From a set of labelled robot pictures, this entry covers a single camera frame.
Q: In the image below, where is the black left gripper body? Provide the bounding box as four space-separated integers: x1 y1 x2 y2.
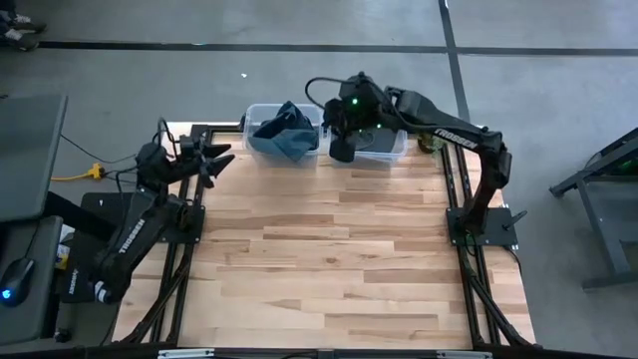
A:
171 145 216 189

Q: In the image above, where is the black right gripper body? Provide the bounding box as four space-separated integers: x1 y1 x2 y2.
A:
322 97 361 141

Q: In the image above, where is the dark navy baseball cap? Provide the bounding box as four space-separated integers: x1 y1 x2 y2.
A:
252 101 316 142

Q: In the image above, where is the clear plastic container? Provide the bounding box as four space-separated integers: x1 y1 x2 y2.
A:
242 103 325 169
326 127 409 165

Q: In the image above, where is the small potted plant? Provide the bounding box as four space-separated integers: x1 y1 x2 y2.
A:
417 133 446 155

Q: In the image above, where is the yellow power plug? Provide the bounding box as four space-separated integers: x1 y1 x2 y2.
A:
49 162 107 183

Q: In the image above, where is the black floor tape strip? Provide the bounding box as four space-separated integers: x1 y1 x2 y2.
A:
37 40 638 57
437 0 473 126

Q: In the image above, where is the black box with logo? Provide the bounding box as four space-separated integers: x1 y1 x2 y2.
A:
44 191 151 305

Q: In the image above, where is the small yellow white package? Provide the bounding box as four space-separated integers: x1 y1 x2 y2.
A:
53 242 72 271

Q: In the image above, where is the grey flat panel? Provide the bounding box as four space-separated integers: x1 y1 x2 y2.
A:
0 92 69 224

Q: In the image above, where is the grey desk surface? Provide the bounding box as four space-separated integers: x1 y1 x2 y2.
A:
0 214 65 346

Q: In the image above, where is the black computer mouse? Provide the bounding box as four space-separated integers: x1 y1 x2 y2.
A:
0 256 36 308

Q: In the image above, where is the person's shoe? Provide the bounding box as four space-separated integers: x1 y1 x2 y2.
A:
0 12 47 34
0 27 40 52

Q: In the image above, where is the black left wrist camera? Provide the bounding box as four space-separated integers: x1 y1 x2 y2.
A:
177 133 197 158

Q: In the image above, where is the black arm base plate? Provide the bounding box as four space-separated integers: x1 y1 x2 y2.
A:
446 206 528 249
130 203 206 245

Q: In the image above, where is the thin black cable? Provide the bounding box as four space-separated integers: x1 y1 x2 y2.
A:
59 133 141 166

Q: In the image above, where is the silver metal bracket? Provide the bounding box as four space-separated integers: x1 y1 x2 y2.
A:
158 348 216 359
436 350 494 359

